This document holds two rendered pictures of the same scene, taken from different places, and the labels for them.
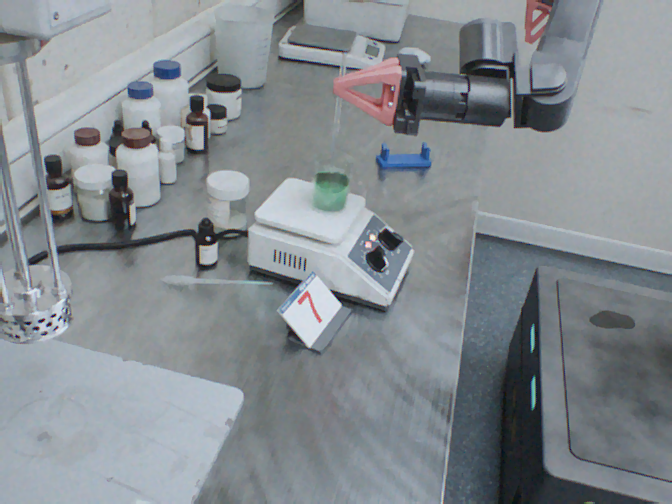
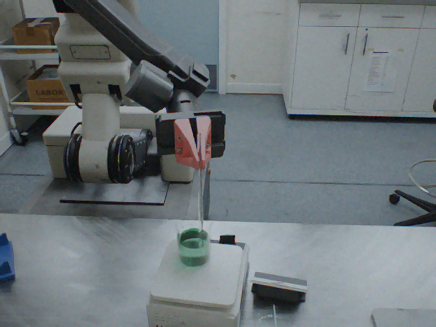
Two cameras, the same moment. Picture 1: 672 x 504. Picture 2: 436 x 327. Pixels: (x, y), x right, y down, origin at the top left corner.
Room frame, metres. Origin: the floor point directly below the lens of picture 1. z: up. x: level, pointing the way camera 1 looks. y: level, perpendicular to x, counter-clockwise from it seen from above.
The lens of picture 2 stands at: (0.76, 0.49, 1.28)
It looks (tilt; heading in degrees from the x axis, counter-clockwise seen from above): 30 degrees down; 264
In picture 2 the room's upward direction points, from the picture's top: straight up
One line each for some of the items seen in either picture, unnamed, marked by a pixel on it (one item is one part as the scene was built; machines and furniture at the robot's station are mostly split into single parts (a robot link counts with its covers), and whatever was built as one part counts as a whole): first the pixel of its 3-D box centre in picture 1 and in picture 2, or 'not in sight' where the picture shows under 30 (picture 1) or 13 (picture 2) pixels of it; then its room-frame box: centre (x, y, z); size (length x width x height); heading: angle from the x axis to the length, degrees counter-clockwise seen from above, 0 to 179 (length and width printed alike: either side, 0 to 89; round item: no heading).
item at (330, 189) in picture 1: (331, 183); (196, 239); (0.75, 0.02, 0.87); 0.06 x 0.05 x 0.08; 14
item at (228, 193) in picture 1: (227, 204); not in sight; (0.80, 0.17, 0.79); 0.06 x 0.06 x 0.08
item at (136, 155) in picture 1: (138, 166); not in sight; (0.85, 0.31, 0.80); 0.06 x 0.06 x 0.11
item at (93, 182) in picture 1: (97, 192); not in sight; (0.79, 0.36, 0.78); 0.06 x 0.06 x 0.07
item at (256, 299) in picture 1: (258, 295); (274, 324); (0.64, 0.09, 0.76); 0.06 x 0.06 x 0.02
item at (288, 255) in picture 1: (326, 241); (202, 279); (0.74, 0.02, 0.79); 0.22 x 0.13 x 0.08; 75
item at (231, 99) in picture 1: (223, 97); not in sight; (1.20, 0.26, 0.79); 0.07 x 0.07 x 0.07
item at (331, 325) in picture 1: (316, 310); (279, 281); (0.61, 0.02, 0.77); 0.09 x 0.06 x 0.04; 160
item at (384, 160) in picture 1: (404, 154); (1, 255); (1.09, -0.10, 0.77); 0.10 x 0.03 x 0.04; 110
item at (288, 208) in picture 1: (311, 208); (198, 270); (0.74, 0.04, 0.83); 0.12 x 0.12 x 0.01; 75
